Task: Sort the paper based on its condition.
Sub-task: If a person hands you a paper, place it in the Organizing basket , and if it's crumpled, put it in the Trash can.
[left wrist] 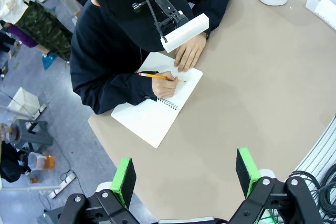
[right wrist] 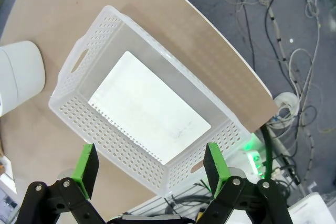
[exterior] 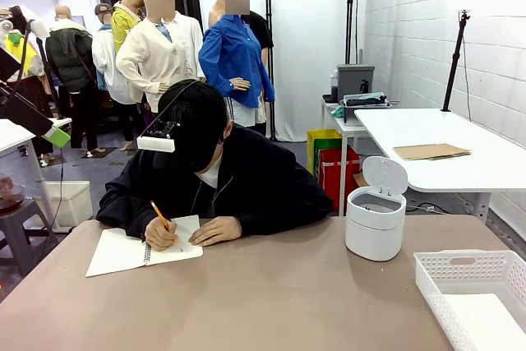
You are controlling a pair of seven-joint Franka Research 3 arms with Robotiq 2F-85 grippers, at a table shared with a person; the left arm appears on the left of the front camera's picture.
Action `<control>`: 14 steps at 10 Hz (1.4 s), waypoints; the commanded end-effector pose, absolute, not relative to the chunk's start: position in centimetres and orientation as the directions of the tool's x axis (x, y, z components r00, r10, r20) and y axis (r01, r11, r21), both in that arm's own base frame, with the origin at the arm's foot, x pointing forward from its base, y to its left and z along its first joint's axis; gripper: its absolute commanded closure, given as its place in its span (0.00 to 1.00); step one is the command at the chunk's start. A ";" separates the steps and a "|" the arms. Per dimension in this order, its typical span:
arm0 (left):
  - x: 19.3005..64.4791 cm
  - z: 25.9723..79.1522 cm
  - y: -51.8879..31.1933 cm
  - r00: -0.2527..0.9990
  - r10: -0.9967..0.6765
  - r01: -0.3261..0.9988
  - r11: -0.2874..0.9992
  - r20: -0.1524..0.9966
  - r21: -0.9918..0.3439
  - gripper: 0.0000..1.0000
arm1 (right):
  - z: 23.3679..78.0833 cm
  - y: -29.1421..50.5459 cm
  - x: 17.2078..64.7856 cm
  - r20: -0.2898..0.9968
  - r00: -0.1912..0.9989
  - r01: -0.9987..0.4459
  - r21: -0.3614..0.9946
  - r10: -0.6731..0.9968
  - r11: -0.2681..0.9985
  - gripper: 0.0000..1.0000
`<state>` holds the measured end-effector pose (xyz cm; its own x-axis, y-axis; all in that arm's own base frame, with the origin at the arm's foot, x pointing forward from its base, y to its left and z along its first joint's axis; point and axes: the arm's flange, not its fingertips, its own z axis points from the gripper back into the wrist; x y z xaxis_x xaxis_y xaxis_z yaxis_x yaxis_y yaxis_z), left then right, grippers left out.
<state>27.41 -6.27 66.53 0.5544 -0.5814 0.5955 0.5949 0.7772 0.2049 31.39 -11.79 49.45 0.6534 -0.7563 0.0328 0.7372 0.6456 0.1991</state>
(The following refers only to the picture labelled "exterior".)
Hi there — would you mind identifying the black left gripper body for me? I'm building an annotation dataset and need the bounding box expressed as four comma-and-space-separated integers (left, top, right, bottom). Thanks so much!
0, 44, 21, 83

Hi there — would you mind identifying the orange pencil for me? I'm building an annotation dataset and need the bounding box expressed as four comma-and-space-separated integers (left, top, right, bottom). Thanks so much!
150, 200, 180, 245

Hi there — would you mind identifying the white spiral notebook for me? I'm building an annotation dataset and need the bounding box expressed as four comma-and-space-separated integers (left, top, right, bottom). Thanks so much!
85, 214, 205, 278

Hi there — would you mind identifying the white paper sheet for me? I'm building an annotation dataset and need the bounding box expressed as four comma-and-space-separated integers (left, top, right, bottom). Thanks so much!
441, 293, 526, 351

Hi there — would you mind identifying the person left forearm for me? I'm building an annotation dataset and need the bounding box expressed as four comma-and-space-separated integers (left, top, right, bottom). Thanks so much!
229, 196, 333, 238

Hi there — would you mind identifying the person right forearm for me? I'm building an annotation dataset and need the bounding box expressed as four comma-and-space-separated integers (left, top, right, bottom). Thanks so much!
96, 196, 165, 242

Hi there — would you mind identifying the person right hand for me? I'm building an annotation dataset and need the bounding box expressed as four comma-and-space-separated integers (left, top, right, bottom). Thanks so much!
144, 215, 182, 252

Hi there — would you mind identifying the person left hand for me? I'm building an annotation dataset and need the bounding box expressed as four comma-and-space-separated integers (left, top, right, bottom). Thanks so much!
188, 215, 242, 247

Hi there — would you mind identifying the white desk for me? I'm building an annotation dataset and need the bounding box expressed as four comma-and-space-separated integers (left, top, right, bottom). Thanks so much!
0, 117, 73, 231

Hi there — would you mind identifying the glass bowl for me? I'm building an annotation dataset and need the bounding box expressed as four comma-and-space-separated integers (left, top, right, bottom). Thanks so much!
0, 173, 27, 211

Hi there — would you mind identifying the white shirt mannequin grey cap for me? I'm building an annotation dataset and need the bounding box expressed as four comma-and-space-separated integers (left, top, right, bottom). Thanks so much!
90, 2, 137, 151

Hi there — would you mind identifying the white storage crate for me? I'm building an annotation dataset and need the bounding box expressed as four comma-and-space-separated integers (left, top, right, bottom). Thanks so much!
32, 180, 94, 229

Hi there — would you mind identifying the grey plastic stool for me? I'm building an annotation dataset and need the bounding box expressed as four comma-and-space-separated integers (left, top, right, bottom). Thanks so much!
0, 197, 59, 279

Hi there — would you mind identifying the yellow jacket mannequin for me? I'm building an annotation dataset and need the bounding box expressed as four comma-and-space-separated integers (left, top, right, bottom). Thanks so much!
110, 0, 145, 55

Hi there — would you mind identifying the white cardigan mannequin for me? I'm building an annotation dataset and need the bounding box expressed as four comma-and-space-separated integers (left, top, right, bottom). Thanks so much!
115, 0, 205, 116

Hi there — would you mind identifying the black baseball cap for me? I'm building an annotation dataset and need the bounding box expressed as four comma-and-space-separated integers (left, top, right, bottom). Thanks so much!
152, 78, 229, 173

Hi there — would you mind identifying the person head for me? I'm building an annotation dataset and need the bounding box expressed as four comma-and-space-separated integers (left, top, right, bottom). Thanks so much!
204, 119, 236, 173

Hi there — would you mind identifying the blue shirt mannequin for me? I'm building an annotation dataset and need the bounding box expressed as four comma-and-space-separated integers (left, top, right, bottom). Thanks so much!
198, 0, 275, 128

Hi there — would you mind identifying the person torso black jacket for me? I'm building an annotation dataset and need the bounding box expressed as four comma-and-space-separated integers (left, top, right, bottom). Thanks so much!
96, 122, 333, 242

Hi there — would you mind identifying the black t-shirt mannequin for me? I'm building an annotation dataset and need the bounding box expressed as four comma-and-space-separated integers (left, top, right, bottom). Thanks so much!
245, 9, 275, 81

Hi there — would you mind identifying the black stand pole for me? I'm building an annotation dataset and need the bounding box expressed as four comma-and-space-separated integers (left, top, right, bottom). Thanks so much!
264, 0, 277, 141

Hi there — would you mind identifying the yellow green bag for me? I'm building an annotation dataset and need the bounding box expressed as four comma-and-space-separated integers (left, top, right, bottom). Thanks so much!
307, 128, 343, 182

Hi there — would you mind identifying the red bag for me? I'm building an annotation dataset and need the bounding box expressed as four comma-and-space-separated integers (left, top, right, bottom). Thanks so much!
318, 145, 362, 212

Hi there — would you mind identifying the small white side table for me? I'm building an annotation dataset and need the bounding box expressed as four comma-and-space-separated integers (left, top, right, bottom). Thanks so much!
321, 95, 402, 217

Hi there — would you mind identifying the dark tray with teal contents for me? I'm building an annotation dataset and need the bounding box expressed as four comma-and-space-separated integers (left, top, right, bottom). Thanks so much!
343, 91, 390, 124

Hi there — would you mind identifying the black double pole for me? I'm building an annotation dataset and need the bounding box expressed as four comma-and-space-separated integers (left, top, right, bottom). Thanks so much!
347, 0, 362, 65

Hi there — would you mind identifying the white lidded trash bin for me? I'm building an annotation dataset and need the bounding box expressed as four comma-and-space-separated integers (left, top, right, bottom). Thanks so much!
344, 155, 409, 262

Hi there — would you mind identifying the flat brown cardboard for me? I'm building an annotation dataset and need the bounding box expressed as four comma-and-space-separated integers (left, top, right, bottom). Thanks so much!
393, 143, 472, 162

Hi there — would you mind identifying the large white table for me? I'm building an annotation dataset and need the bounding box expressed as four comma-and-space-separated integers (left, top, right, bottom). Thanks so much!
353, 108, 526, 225

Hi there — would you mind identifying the black tripod stand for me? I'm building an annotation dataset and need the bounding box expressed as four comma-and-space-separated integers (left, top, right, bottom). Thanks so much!
441, 8, 473, 113

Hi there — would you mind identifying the white perforated plastic basket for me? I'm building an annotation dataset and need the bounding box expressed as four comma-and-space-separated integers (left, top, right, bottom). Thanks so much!
413, 249, 526, 351

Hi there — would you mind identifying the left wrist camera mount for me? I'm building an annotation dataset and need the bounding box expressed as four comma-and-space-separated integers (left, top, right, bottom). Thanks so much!
0, 5, 51, 40

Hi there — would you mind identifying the thin black hanging cable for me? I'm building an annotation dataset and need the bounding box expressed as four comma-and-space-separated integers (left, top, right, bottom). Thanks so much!
40, 147, 66, 253

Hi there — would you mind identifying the white head camera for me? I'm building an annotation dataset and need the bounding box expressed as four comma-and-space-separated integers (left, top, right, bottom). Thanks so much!
136, 104, 182, 154

